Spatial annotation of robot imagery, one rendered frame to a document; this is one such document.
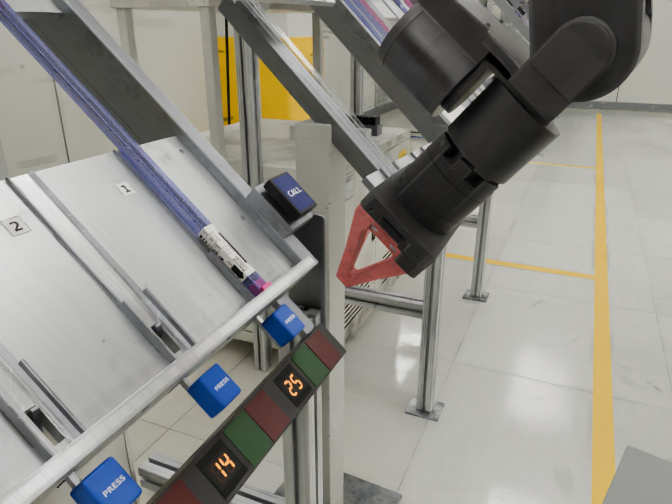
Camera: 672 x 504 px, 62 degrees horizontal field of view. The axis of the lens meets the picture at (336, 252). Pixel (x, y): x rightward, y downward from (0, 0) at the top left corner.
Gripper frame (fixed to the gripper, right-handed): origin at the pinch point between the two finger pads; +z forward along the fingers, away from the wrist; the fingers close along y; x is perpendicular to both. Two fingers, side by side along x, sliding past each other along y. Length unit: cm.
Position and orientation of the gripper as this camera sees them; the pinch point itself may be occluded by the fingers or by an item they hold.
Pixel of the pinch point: (348, 275)
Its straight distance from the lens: 47.2
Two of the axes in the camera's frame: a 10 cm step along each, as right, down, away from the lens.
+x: 6.9, 7.2, -0.4
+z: -6.1, 6.0, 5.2
